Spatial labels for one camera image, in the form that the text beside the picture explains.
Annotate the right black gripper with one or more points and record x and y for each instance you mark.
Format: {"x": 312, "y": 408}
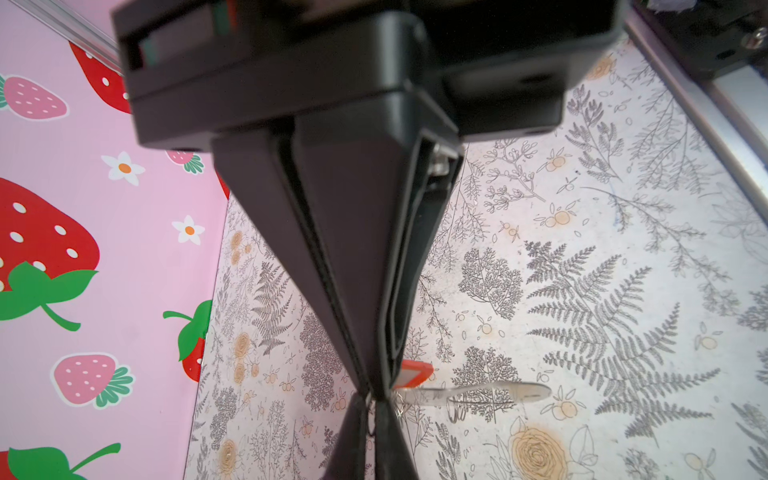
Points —
{"x": 376, "y": 173}

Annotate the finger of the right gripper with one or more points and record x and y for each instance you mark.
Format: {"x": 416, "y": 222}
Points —
{"x": 258, "y": 166}

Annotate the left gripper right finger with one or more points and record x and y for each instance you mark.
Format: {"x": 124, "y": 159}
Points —
{"x": 393, "y": 460}

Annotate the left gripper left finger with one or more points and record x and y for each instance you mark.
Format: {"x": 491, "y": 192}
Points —
{"x": 347, "y": 461}

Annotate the red key tag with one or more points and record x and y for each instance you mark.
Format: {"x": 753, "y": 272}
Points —
{"x": 413, "y": 373}

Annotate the metal key holder plate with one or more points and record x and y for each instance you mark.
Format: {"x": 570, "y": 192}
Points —
{"x": 500, "y": 392}

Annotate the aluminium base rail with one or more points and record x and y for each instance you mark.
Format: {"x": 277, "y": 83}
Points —
{"x": 737, "y": 141}

